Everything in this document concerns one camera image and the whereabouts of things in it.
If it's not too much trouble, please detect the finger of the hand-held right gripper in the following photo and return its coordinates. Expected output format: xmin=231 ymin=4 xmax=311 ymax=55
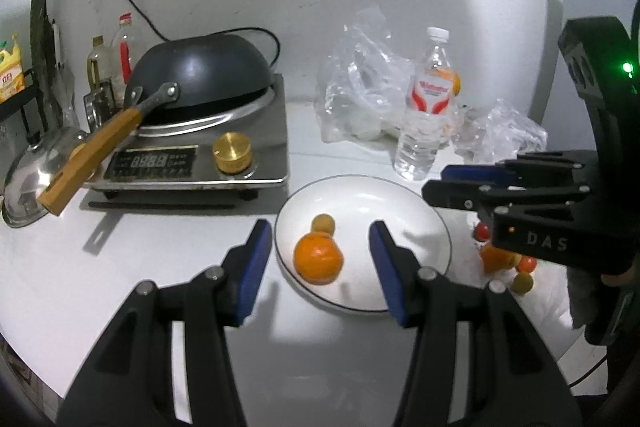
xmin=440 ymin=152 xmax=598 ymax=188
xmin=421 ymin=182 xmax=596 ymax=220

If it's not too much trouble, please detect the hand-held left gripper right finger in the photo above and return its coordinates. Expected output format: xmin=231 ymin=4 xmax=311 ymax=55
xmin=367 ymin=220 xmax=583 ymax=427

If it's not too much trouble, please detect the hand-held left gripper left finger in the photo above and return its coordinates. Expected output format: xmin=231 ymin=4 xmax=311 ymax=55
xmin=55 ymin=218 xmax=273 ymax=427

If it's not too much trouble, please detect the white plate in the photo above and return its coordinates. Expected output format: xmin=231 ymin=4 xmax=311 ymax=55
xmin=274 ymin=175 xmax=453 ymax=314

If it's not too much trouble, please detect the crumpled clear plastic bag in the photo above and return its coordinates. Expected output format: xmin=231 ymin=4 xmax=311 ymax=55
xmin=452 ymin=99 xmax=548 ymax=165

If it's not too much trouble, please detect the clear plastic water bottle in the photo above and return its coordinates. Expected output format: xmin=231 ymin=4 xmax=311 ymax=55
xmin=394 ymin=27 xmax=457 ymax=182

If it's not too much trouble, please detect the black chopstick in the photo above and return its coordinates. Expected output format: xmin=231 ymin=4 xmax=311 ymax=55
xmin=88 ymin=202 xmax=236 ymax=210

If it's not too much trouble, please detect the steel induction cooker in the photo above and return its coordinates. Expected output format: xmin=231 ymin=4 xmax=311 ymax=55
xmin=82 ymin=73 xmax=291 ymax=200

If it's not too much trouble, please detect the large clear plastic bag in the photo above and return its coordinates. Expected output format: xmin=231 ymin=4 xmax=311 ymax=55
xmin=314 ymin=7 xmax=431 ymax=144

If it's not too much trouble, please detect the metal utensil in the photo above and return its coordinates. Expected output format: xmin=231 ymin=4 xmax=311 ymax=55
xmin=82 ymin=79 xmax=116 ymax=132

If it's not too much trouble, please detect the red label bottle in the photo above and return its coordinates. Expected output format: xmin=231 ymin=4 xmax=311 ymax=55
xmin=111 ymin=14 xmax=138 ymax=102

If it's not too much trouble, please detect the steel pot lid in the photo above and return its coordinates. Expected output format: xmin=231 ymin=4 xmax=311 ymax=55
xmin=1 ymin=127 xmax=93 ymax=228

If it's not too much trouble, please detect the dark oil bottle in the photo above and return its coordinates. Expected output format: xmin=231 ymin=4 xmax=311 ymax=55
xmin=86 ymin=36 xmax=113 ymax=92

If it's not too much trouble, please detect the yellow detergent bottle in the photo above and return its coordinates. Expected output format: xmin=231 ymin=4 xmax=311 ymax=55
xmin=0 ymin=34 xmax=26 ymax=104

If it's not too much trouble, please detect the dark vertical pipe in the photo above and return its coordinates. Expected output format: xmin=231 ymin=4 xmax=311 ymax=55
xmin=29 ymin=0 xmax=68 ymax=132

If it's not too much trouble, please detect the black wok with wooden handle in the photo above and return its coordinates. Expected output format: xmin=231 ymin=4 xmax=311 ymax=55
xmin=37 ymin=33 xmax=275 ymax=216

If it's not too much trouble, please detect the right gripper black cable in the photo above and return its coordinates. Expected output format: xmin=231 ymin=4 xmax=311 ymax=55
xmin=570 ymin=347 xmax=609 ymax=389

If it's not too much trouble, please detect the black wire rack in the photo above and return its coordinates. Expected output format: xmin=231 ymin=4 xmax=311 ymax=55
xmin=0 ymin=67 xmax=40 ymax=122

